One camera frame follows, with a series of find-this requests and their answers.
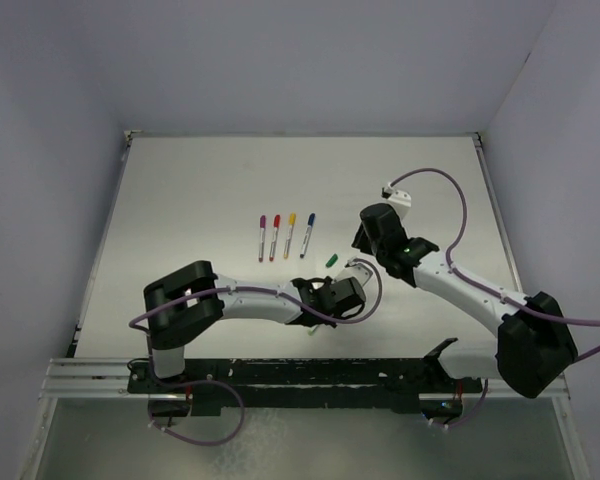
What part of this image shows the green pen cap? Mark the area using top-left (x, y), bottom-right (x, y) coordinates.
top-left (326, 254), bottom-right (338, 268)

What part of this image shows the blue pen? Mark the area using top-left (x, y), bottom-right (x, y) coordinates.
top-left (299, 225), bottom-right (314, 259)

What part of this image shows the yellow pen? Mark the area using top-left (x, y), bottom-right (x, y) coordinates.
top-left (283, 218), bottom-right (295, 260)

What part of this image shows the red pen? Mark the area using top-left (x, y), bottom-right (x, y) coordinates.
top-left (268, 224), bottom-right (280, 262)

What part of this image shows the purple pen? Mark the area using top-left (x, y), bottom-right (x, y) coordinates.
top-left (258, 228), bottom-right (266, 263)

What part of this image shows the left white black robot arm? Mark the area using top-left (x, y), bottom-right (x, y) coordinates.
top-left (143, 260), bottom-right (372, 392)

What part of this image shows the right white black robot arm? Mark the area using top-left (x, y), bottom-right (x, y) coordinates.
top-left (352, 203), bottom-right (578, 398)

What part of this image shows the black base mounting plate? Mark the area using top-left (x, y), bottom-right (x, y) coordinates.
top-left (128, 358), bottom-right (483, 416)

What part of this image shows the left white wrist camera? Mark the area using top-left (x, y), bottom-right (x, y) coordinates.
top-left (334, 259), bottom-right (373, 287)

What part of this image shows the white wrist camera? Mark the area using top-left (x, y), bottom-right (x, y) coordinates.
top-left (381, 185), bottom-right (412, 220)
top-left (334, 259), bottom-right (373, 287)

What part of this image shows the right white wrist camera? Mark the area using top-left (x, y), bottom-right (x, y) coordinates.
top-left (381, 185), bottom-right (412, 220)

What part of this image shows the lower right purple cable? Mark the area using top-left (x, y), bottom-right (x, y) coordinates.
top-left (427, 379), bottom-right (490, 434)

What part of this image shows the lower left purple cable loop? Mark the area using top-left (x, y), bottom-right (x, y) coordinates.
top-left (147, 377), bottom-right (247, 446)

